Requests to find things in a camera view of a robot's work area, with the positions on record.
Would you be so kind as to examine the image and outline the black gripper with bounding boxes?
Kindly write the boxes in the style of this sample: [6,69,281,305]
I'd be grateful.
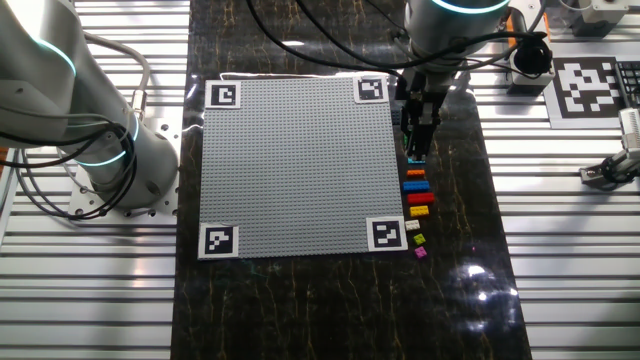
[398,67,454,160]

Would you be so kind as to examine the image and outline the grey Lego baseplate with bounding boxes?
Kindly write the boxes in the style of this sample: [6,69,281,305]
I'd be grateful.
[198,74,409,260]

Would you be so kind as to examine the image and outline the black white fiducial marker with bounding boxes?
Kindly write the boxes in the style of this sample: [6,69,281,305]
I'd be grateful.
[365,215,409,253]
[204,79,242,109]
[197,222,240,260]
[353,75,390,105]

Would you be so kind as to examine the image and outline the grey emergency stop box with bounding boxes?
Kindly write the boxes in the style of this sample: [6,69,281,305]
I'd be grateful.
[507,47,556,96]

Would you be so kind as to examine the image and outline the orange emergency stop box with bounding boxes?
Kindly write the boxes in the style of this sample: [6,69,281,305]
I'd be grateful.
[505,10,552,44]

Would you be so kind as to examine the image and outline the large fiducial marker sheet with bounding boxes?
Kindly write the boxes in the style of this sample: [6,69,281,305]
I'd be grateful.
[543,55,631,130]

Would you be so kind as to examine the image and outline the black marble pattern mat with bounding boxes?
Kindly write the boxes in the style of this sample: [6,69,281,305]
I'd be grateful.
[169,0,532,360]

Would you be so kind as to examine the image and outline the black keyboard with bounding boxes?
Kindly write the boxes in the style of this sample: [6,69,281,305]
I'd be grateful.
[614,59,640,109]

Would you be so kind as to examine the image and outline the white box device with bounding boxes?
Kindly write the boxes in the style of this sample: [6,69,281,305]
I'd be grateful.
[569,0,630,37]

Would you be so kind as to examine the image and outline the aluminium robot mounting plate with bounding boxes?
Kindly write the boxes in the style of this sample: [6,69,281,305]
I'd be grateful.
[67,118,182,219]

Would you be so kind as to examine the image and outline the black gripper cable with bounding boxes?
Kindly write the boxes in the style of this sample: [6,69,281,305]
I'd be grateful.
[245,0,404,79]

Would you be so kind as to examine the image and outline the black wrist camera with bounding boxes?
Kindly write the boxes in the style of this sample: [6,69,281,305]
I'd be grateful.
[513,37,554,77]

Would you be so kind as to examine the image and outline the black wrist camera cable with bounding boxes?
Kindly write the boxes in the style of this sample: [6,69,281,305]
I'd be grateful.
[294,0,549,71]

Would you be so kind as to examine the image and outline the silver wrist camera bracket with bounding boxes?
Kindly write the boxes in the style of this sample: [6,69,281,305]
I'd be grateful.
[507,0,546,36]

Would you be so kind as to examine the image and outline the metal camera mount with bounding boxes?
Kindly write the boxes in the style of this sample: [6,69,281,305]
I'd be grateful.
[579,149,640,191]

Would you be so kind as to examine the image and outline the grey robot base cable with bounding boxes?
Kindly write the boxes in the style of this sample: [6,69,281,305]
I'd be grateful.
[82,32,152,122]

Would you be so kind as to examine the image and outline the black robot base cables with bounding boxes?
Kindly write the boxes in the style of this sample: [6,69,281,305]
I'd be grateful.
[0,112,139,221]

